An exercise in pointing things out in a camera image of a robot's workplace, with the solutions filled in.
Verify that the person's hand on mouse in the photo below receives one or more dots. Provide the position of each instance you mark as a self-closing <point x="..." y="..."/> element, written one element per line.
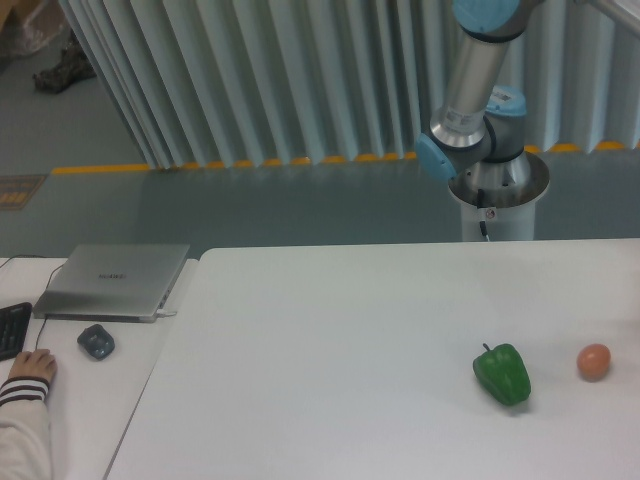
<point x="40" y="364"/>

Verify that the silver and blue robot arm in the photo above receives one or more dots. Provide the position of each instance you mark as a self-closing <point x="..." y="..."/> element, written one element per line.
<point x="475" y="85"/>

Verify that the white sleeved forearm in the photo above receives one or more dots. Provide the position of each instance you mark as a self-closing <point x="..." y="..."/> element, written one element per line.
<point x="25" y="429"/>

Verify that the green bell pepper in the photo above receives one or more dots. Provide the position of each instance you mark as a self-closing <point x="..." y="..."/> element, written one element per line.
<point x="501" y="372"/>

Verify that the black keyboard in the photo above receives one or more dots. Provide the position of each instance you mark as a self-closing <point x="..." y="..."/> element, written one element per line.
<point x="14" y="323"/>

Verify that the dark grey small tray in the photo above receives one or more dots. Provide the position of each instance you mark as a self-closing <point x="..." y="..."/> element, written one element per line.
<point x="96" y="342"/>

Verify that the white side desk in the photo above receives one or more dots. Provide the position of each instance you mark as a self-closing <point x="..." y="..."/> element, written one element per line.
<point x="92" y="402"/>

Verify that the silver closed laptop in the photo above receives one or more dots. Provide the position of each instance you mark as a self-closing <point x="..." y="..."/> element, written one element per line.
<point x="113" y="282"/>

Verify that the camouflage bundle on floor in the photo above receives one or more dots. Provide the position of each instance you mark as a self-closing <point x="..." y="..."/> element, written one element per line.
<point x="74" y="66"/>

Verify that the white folding partition screen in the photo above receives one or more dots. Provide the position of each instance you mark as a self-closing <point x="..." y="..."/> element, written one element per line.
<point x="251" y="82"/>

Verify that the brown egg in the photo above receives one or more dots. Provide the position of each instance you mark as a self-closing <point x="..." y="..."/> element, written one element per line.
<point x="593" y="362"/>

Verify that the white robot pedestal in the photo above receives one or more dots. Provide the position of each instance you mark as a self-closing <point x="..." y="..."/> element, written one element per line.
<point x="497" y="201"/>

